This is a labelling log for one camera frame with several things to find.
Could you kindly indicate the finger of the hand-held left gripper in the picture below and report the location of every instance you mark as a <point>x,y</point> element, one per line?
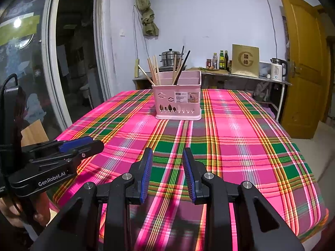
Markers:
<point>89,149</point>
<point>74,145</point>

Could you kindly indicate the person's left hand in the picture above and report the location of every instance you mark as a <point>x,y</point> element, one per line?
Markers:
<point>43,210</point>

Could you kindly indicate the white electric kettle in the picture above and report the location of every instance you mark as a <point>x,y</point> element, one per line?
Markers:
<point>278,70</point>

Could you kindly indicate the dark sauce bottle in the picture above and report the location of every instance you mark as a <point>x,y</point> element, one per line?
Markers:
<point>227,61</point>

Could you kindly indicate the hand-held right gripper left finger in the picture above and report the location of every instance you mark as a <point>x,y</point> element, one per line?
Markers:
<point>146,175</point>

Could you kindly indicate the yellow wooden door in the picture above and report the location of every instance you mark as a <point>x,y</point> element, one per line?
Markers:
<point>303,65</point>

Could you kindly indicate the white wall switch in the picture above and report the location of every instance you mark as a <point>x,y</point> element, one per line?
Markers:
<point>122,32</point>

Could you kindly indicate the red jar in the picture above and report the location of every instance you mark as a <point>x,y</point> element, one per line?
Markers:
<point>208,63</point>

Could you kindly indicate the white sliding door frame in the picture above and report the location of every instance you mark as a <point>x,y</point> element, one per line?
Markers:
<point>52,57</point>

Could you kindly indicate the pink plaid tablecloth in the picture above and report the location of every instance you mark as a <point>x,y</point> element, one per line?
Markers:
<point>235,141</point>

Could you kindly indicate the clear plastic bottle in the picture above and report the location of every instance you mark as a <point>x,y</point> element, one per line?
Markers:
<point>215,62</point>

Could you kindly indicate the grey cloth bundle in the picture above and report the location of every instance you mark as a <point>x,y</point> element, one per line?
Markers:
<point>261,91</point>

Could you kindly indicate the pink plastic utensil basket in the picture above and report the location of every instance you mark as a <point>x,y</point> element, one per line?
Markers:
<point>180,109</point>

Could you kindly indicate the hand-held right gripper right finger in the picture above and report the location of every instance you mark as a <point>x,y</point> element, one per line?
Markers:
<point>189,177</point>

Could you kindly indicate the wooden board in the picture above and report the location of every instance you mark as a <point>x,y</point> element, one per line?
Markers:
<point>34,133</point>

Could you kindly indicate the gold square box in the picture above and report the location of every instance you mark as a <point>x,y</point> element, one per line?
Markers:
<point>244,61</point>

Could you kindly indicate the gas stove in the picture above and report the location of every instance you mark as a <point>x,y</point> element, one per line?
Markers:
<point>167,68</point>

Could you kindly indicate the metal kitchen counter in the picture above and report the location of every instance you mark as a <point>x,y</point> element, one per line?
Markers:
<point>261,79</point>

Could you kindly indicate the pale hanging stick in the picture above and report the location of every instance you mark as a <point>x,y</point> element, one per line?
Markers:
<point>136,68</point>

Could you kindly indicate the stainless steel steamer pot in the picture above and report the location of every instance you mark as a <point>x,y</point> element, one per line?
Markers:
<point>169,57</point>

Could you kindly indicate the green hanging cloth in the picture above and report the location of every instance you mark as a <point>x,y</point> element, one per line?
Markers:
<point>146,10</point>

